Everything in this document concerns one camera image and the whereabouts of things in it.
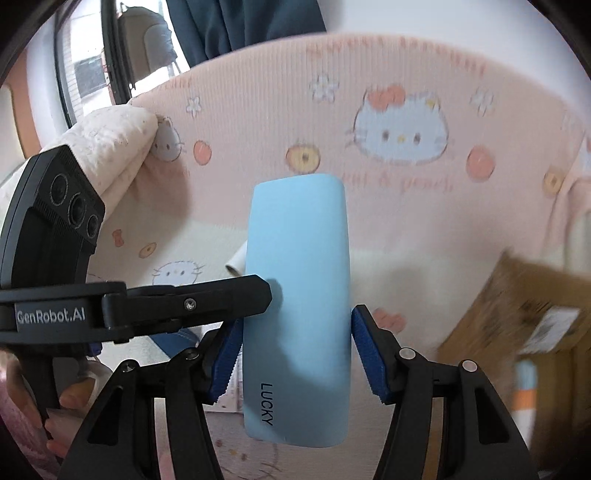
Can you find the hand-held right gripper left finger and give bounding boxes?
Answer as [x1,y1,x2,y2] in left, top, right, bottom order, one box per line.
[60,318,245,480]

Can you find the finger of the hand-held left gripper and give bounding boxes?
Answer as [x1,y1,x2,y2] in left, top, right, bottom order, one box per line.
[102,274,273,344]

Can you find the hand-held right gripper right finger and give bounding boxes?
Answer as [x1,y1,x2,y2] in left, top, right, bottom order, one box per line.
[351,305,541,480]

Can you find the light blue box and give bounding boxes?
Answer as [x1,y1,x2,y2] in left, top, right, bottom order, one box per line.
[242,174,352,449]

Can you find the brown cardboard box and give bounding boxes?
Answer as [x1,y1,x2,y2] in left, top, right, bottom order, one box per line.
[436,251,591,455]

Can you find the orange white tissue pack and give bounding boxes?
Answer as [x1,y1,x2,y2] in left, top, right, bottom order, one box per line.
[512,390,539,421]

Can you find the person's left hand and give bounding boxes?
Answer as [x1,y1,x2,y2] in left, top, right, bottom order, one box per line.
[44,360,114,457]

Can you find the cardboard tube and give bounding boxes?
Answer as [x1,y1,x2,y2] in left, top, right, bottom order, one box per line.
[225,246,247,277]

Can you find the denim pencil case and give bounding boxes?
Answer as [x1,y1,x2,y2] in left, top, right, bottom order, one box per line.
[148,329,200,360]

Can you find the fluffy cream pink blanket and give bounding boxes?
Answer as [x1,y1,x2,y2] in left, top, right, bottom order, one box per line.
[39,105,160,222]

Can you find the pink cat print bed sheet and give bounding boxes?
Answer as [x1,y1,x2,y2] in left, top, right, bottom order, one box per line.
[88,30,591,480]

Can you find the black framed mirror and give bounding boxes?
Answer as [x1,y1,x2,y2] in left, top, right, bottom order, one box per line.
[53,0,178,130]

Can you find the dark teal curtain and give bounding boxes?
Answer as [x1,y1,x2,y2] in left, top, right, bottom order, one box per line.
[166,0,326,68]

